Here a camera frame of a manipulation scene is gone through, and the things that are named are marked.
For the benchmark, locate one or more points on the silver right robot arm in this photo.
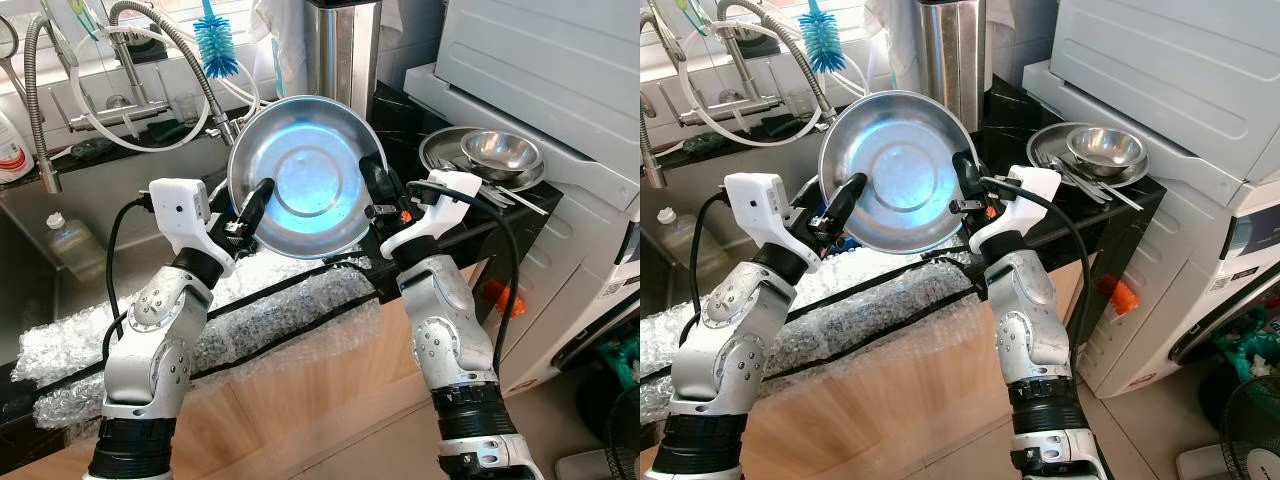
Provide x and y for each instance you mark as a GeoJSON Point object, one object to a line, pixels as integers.
{"type": "Point", "coordinates": [440, 330]}
{"type": "Point", "coordinates": [1025, 320]}

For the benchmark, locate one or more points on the small drinking glass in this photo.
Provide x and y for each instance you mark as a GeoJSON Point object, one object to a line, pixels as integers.
{"type": "Point", "coordinates": [185, 108]}
{"type": "Point", "coordinates": [797, 102]}

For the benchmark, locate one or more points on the white red-pump soap bottle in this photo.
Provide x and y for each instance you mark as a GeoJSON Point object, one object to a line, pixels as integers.
{"type": "Point", "coordinates": [12, 150]}

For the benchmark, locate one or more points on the clear bubble wrap strip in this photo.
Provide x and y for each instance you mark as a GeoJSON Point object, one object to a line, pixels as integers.
{"type": "Point", "coordinates": [880, 308]}
{"type": "Point", "coordinates": [280, 310]}

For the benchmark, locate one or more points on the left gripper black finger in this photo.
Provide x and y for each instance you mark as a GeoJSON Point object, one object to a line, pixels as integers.
{"type": "Point", "coordinates": [845, 200]}
{"type": "Point", "coordinates": [257, 205]}

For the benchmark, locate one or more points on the wooden sink cabinet door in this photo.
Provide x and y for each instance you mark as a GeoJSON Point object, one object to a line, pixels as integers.
{"type": "Point", "coordinates": [330, 400]}
{"type": "Point", "coordinates": [920, 400]}

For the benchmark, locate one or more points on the stainless steel sink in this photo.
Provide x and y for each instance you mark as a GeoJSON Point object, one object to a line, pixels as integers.
{"type": "Point", "coordinates": [110, 195]}
{"type": "Point", "coordinates": [690, 190]}

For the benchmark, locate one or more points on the tall steel canister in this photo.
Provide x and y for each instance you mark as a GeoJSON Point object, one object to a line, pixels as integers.
{"type": "Point", "coordinates": [950, 60]}
{"type": "Point", "coordinates": [345, 60]}

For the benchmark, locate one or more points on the small orange plastic object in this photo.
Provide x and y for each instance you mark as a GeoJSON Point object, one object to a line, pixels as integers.
{"type": "Point", "coordinates": [1120, 295]}
{"type": "Point", "coordinates": [503, 298]}

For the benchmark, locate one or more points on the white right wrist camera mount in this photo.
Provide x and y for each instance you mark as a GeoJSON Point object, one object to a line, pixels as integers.
{"type": "Point", "coordinates": [450, 200]}
{"type": "Point", "coordinates": [1030, 195]}

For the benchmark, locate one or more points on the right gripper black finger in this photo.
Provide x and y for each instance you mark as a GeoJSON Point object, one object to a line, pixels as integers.
{"type": "Point", "coordinates": [376, 180]}
{"type": "Point", "coordinates": [968, 175]}

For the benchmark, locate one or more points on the white tumble dryer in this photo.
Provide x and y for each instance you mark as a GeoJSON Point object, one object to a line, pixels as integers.
{"type": "Point", "coordinates": [1160, 80]}
{"type": "Point", "coordinates": [540, 70]}

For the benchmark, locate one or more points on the green plastic bag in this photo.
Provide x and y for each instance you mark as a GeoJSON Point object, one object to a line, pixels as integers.
{"type": "Point", "coordinates": [620, 360]}
{"type": "Point", "coordinates": [1245, 352]}

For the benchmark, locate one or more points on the dark green sponge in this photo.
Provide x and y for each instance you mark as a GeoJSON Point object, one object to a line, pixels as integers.
{"type": "Point", "coordinates": [782, 125]}
{"type": "Point", "coordinates": [170, 132]}

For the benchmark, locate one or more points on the steel fork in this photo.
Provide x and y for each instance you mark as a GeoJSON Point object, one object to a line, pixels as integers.
{"type": "Point", "coordinates": [1068, 176]}
{"type": "Point", "coordinates": [475, 181]}

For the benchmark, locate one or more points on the steel flexible faucet spout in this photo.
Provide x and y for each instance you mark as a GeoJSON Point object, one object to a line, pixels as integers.
{"type": "Point", "coordinates": [790, 50]}
{"type": "Point", "coordinates": [190, 60]}

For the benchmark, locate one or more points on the steel mixer tap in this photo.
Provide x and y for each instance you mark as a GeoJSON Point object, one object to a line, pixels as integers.
{"type": "Point", "coordinates": [740, 103]}
{"type": "Point", "coordinates": [120, 117]}

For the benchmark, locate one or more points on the clear plastic bottle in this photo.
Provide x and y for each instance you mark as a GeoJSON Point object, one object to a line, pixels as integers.
{"type": "Point", "coordinates": [675, 240]}
{"type": "Point", "coordinates": [75, 250]}

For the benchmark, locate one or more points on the white front-load washing machine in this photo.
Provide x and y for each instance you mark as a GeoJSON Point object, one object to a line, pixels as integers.
{"type": "Point", "coordinates": [1180, 300]}
{"type": "Point", "coordinates": [580, 300]}

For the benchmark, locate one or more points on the round steel plate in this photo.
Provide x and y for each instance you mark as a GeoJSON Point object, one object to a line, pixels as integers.
{"type": "Point", "coordinates": [900, 170]}
{"type": "Point", "coordinates": [310, 180]}
{"type": "Point", "coordinates": [1045, 140]}
{"type": "Point", "coordinates": [440, 145]}

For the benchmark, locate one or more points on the steel spoon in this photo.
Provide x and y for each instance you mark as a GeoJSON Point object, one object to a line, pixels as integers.
{"type": "Point", "coordinates": [515, 197]}
{"type": "Point", "coordinates": [1117, 192]}

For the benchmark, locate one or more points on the small steel bowl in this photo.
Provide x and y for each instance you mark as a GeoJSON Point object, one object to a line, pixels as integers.
{"type": "Point", "coordinates": [500, 152]}
{"type": "Point", "coordinates": [1105, 148]}

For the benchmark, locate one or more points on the white blue-label water filter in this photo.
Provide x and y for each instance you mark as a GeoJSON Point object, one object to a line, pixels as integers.
{"type": "Point", "coordinates": [285, 50]}
{"type": "Point", "coordinates": [895, 40]}

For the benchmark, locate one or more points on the blue bottle brush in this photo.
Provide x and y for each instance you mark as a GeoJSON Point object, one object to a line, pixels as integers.
{"type": "Point", "coordinates": [822, 40]}
{"type": "Point", "coordinates": [215, 45]}

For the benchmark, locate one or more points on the dark scouring pad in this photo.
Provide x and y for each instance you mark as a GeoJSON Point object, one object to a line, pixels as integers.
{"type": "Point", "coordinates": [92, 150]}
{"type": "Point", "coordinates": [705, 142]}

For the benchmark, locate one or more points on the black and white fan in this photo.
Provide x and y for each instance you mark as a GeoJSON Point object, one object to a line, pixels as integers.
{"type": "Point", "coordinates": [1250, 430]}
{"type": "Point", "coordinates": [625, 440]}

